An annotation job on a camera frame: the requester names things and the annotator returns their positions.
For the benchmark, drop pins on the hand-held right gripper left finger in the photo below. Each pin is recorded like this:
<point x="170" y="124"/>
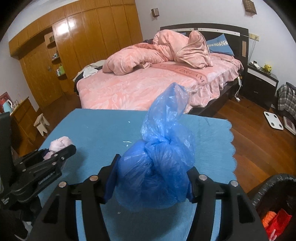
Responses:
<point x="111" y="183"/>

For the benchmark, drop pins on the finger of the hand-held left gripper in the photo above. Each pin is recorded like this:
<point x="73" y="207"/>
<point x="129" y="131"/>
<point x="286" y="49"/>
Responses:
<point x="67" y="153"/>
<point x="32" y="157"/>

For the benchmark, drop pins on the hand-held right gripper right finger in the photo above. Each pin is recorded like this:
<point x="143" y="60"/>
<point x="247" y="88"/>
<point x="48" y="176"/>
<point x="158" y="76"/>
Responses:
<point x="196" y="183"/>

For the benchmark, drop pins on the pink tissue ball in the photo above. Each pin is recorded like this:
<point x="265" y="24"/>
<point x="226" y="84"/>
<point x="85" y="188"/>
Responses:
<point x="59" y="143"/>

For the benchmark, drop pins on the blue plastic bag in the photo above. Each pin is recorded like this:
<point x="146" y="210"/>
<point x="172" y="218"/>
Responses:
<point x="157" y="171"/>

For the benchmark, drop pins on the black lined trash bin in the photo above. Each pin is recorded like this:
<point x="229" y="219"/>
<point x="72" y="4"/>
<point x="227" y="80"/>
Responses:
<point x="272" y="185"/>

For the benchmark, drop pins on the orange foam net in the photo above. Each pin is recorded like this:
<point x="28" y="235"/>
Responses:
<point x="269" y="219"/>

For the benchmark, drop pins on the red mesh net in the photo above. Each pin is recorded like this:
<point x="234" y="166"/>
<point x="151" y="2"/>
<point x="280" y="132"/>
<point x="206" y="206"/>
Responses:
<point x="281" y="222"/>

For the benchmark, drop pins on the white wooden stool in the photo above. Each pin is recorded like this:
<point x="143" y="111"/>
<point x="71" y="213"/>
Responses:
<point x="41" y="121"/>

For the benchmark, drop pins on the wooden dresser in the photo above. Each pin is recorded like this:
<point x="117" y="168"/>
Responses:
<point x="24" y="120"/>

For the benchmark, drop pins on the blue tablecloth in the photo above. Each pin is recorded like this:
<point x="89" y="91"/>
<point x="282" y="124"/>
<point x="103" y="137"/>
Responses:
<point x="97" y="129"/>

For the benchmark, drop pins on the blue and white kettle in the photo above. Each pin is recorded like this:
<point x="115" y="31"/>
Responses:
<point x="7" y="106"/>

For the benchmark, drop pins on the green boxes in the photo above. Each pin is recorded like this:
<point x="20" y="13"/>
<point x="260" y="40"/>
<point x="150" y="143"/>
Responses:
<point x="60" y="70"/>

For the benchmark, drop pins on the pile of clothes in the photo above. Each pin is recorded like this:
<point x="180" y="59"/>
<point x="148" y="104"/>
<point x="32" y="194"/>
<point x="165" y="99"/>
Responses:
<point x="89" y="70"/>

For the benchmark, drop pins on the dark wooden bed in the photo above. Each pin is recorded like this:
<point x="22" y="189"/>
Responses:
<point x="143" y="90"/>

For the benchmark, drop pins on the white bathroom scale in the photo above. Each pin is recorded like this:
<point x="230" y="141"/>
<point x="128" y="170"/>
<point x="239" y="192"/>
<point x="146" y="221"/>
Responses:
<point x="273" y="120"/>

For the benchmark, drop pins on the framed picture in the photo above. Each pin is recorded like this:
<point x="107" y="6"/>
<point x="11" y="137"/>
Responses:
<point x="289" y="125"/>

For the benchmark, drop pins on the dark nightstand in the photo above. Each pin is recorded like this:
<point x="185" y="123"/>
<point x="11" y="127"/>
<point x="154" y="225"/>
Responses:
<point x="259" y="90"/>

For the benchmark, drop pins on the wooden wardrobe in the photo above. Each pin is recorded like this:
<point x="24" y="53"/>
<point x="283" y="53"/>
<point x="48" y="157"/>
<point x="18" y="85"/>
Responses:
<point x="92" y="37"/>

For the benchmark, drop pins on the plaid clothing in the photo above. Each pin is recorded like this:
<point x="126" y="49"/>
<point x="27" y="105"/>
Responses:
<point x="286" y="99"/>

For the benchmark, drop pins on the white device on nightstand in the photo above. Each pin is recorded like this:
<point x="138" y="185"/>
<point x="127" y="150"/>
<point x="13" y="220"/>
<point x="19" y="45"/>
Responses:
<point x="254" y="64"/>

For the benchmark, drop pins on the yellow plush toy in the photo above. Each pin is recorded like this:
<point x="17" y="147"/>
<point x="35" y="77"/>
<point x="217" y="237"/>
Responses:
<point x="267" y="67"/>

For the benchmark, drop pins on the pink duvet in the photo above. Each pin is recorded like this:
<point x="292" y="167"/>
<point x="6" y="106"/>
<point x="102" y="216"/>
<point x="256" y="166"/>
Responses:
<point x="166" y="48"/>

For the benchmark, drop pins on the blue pillow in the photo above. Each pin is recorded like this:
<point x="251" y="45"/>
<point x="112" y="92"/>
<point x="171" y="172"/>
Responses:
<point x="220" y="45"/>

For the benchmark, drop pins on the red picture frame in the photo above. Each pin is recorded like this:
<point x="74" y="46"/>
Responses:
<point x="4" y="96"/>

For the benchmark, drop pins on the wall power outlet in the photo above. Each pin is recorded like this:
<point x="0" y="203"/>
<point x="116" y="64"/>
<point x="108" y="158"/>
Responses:
<point x="254" y="36"/>

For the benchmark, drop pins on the small wall lamp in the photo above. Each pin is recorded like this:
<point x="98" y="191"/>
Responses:
<point x="155" y="12"/>

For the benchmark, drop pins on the large wall lamp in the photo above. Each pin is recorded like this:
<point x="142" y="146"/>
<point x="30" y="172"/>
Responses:
<point x="249" y="6"/>

